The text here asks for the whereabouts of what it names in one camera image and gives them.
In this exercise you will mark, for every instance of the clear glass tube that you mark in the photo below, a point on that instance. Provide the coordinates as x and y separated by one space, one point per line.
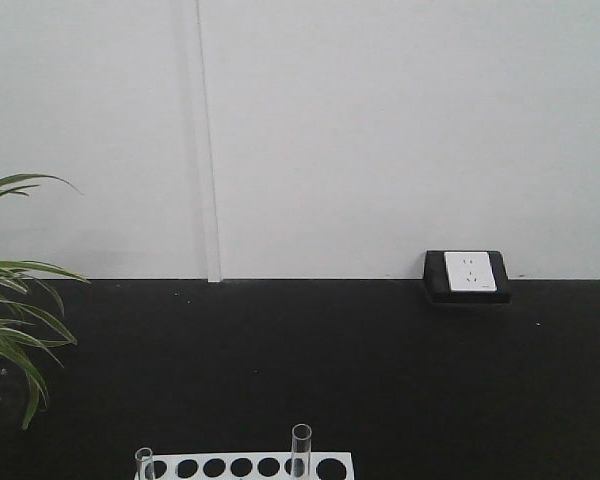
144 464
301 442

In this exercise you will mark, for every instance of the white test tube rack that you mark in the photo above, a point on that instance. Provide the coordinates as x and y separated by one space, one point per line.
254 465

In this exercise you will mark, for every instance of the green spider plant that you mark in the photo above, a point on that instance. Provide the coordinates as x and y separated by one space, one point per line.
25 327

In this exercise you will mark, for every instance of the white wall socket box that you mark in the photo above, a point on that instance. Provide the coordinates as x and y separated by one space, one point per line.
466 277

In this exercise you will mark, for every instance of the white wall cable duct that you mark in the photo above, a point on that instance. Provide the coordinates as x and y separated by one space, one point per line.
197 88

